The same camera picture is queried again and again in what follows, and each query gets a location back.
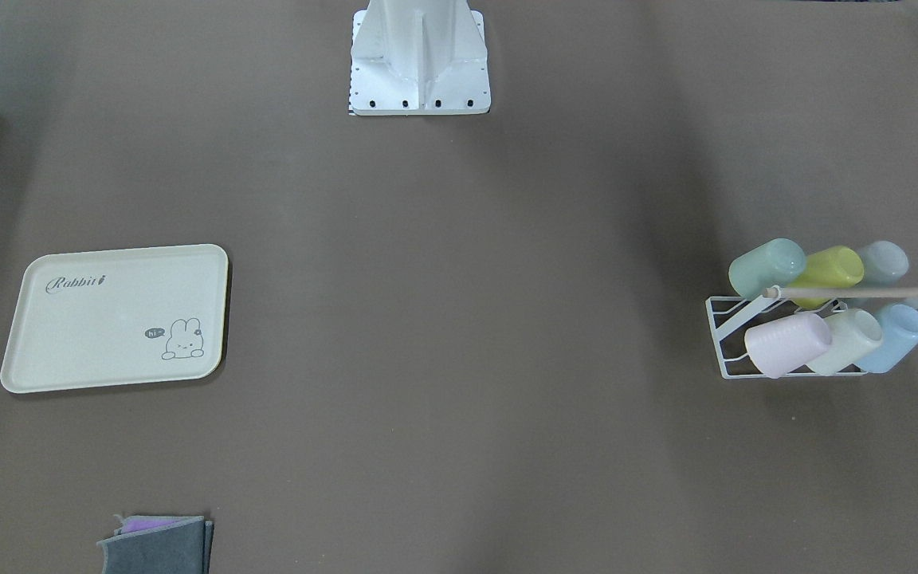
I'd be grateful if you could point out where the green plastic cup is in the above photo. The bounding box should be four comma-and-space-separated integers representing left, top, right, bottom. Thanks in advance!
728, 238, 806, 301

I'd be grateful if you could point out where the cream rabbit tray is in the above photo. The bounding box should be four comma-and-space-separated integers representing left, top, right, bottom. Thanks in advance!
0, 244, 230, 395

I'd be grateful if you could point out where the pink plastic cup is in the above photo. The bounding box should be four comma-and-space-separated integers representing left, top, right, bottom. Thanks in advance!
743, 312, 832, 379

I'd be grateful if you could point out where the yellow plastic cup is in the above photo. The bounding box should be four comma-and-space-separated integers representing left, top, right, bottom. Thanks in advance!
787, 245, 865, 289

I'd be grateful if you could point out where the cream plastic cup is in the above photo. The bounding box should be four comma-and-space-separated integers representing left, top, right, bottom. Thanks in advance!
805, 309, 883, 375

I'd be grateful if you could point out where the grey plastic cup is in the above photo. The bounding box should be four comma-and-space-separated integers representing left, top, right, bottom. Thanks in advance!
856, 240, 910, 288

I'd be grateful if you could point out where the blue plastic cup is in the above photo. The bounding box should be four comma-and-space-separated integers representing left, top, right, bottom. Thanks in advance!
855, 304, 918, 374

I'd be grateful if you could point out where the folded grey cloth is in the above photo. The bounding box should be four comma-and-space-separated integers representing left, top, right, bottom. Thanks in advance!
97, 515, 214, 573

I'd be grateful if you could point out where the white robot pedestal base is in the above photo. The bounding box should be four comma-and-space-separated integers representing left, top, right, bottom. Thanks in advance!
347, 1, 492, 116

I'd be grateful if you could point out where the white wire cup rack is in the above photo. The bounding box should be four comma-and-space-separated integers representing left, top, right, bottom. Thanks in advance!
705, 284, 918, 380

